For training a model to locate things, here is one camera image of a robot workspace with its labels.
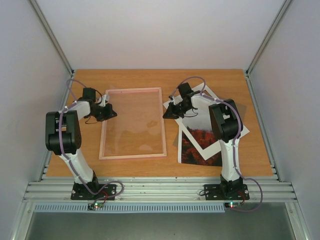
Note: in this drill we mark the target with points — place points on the aluminium corner post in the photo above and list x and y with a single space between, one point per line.
269 34
48 30

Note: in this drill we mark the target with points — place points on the right aluminium corner post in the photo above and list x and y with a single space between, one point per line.
269 34

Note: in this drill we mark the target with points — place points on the white paper mat border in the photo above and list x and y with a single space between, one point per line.
213 149

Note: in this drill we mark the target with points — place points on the pink wooden picture frame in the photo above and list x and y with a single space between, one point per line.
132 122

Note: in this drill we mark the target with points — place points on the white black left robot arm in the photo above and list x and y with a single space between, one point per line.
63 135

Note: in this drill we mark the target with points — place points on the controller board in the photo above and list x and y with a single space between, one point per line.
233 205
96 205

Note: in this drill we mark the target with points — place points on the brown cardboard backing board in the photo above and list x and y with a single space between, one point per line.
240 107

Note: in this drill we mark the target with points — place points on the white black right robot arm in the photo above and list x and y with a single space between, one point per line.
213 126

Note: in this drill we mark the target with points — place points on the autumn forest photo print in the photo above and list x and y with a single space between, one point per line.
187 152

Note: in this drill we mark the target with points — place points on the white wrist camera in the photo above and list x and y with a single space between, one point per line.
173 98
103 100

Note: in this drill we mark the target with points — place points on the right controller board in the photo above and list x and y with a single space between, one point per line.
233 205

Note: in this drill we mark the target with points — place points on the left aluminium corner post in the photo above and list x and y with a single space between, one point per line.
48 30

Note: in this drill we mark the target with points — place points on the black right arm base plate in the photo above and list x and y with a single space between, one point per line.
214 192

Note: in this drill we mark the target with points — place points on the clear acrylic sheet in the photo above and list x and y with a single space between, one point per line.
133 123

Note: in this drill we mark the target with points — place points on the grey slotted cable duct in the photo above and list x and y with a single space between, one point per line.
130 208

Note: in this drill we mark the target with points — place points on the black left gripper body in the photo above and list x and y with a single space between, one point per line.
99 112

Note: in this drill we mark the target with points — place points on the aluminium front rail platform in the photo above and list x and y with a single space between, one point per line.
161 189

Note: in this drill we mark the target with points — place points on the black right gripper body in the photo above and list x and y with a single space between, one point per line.
175 109

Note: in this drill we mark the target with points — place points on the left controller board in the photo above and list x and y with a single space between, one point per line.
96 205

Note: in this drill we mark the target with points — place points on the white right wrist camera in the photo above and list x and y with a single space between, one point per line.
173 98

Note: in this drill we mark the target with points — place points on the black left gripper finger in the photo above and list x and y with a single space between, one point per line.
109 112
102 117

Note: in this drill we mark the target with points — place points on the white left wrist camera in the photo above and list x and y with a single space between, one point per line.
103 100

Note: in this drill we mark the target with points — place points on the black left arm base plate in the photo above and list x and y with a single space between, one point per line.
80 192

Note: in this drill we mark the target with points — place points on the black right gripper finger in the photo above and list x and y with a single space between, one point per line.
174 108
169 114

